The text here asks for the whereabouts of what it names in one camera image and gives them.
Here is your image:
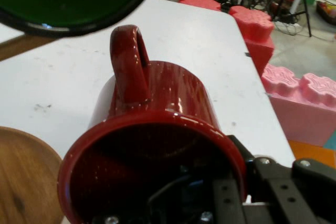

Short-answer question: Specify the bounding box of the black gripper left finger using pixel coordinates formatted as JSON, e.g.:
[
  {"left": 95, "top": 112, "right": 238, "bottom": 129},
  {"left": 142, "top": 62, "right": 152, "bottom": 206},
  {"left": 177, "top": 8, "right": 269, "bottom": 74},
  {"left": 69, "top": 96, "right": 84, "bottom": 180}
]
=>
[{"left": 146, "top": 166, "right": 247, "bottom": 224}]

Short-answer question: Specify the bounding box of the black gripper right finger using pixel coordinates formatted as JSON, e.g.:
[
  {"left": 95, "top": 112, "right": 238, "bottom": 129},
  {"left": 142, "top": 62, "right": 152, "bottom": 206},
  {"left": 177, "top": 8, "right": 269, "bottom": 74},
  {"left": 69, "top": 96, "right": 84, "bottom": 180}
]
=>
[{"left": 227, "top": 134, "right": 336, "bottom": 224}]

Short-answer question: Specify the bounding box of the red enamel mug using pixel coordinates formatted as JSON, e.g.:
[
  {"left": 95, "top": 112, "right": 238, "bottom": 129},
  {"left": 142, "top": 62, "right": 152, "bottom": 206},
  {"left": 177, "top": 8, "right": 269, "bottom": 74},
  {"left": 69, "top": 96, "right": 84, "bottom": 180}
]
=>
[{"left": 57, "top": 24, "right": 249, "bottom": 224}]

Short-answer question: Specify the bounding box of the orange foam floor tile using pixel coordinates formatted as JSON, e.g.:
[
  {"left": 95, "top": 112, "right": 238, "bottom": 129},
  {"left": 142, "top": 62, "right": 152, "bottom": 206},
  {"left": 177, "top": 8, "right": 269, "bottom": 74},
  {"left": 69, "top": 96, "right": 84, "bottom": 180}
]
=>
[{"left": 288, "top": 139, "right": 336, "bottom": 168}]

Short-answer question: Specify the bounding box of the pink foam block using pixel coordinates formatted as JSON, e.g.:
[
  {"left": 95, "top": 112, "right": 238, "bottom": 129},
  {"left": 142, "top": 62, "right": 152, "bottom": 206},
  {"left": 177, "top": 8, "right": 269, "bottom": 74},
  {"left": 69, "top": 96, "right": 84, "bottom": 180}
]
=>
[{"left": 261, "top": 63, "right": 336, "bottom": 148}]

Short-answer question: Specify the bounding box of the red foam block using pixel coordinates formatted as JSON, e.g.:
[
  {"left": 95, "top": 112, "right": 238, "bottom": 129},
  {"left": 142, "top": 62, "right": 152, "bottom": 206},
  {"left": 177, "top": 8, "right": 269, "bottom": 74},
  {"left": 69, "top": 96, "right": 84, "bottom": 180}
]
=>
[{"left": 178, "top": 0, "right": 276, "bottom": 76}]

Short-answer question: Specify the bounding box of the black tripod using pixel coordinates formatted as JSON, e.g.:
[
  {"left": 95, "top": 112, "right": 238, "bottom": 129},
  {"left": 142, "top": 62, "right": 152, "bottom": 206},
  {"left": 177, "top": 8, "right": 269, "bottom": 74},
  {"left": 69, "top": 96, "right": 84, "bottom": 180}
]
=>
[{"left": 262, "top": 0, "right": 313, "bottom": 38}]

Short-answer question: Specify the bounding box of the basket of toy fruit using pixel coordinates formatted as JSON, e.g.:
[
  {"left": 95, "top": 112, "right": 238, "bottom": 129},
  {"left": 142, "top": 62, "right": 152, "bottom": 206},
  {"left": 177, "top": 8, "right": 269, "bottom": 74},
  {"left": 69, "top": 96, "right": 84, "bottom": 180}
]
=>
[{"left": 316, "top": 0, "right": 336, "bottom": 27}]

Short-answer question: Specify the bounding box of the wooden mug tree stand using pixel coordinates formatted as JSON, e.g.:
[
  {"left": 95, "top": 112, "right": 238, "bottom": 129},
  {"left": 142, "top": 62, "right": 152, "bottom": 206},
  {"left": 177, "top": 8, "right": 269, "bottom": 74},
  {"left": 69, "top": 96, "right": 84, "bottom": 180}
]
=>
[{"left": 0, "top": 126, "right": 65, "bottom": 224}]

